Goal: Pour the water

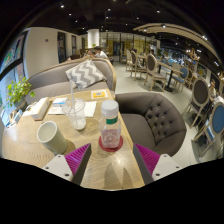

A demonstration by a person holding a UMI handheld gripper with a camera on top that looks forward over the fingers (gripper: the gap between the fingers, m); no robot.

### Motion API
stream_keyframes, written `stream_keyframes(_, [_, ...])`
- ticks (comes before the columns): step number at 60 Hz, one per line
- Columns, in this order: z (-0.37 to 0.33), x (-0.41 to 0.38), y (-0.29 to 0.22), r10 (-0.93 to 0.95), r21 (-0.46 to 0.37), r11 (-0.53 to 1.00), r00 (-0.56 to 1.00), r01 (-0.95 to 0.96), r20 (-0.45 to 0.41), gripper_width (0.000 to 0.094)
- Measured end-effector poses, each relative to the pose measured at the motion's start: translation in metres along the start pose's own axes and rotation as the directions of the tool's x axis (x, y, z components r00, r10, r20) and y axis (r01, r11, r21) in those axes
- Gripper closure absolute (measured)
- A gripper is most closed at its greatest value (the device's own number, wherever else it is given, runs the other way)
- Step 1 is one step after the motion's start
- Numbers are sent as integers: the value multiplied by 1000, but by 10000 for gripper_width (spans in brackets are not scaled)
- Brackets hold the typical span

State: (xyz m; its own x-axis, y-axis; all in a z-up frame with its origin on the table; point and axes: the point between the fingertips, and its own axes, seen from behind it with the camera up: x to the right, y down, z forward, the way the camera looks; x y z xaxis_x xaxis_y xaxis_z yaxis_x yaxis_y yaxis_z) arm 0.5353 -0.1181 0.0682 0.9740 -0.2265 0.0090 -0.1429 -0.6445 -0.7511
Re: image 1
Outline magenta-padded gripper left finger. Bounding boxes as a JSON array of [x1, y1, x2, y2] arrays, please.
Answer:
[[42, 143, 93, 186]]

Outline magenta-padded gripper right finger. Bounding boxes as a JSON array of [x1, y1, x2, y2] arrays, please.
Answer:
[[132, 143, 184, 185]]

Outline clear bottle with white cap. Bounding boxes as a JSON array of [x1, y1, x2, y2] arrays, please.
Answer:
[[98, 99, 123, 149]]

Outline white mug with green print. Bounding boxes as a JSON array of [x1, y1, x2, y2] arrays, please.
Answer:
[[36, 120, 69, 155]]

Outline grey tufted armchair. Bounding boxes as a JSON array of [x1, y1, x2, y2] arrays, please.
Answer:
[[114, 91, 188, 158]]

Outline clear plastic cup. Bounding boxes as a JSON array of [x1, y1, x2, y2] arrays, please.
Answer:
[[62, 98, 88, 131]]

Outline flat round red coaster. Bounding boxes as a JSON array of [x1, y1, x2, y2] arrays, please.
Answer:
[[98, 134, 124, 153]]

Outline white paper sheet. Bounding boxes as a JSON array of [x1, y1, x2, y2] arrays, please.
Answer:
[[47, 105, 66, 116]]

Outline white napkin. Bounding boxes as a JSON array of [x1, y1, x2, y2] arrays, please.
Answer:
[[83, 100, 98, 118]]

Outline small blue white packet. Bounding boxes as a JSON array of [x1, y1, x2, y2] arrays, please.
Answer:
[[52, 97, 68, 108]]

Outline white drinking straw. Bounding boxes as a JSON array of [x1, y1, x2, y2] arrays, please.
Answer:
[[68, 75, 78, 126]]

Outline yellow and white card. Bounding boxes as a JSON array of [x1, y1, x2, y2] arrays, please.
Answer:
[[90, 88, 109, 100]]

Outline green potted plant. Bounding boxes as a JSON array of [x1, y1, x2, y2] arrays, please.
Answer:
[[5, 76, 37, 111]]

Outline grey white chevron pillow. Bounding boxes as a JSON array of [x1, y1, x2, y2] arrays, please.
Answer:
[[64, 59, 108, 90]]

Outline group of dining chairs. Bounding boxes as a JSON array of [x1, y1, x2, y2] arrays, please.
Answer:
[[124, 48, 224, 158]]

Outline person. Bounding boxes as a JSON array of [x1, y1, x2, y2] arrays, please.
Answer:
[[87, 45, 109, 60]]

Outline round festive window sticker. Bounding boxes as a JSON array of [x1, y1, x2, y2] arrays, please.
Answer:
[[2, 46, 18, 68]]

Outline group of ceiling lights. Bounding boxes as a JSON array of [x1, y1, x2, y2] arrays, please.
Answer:
[[59, 0, 209, 41]]

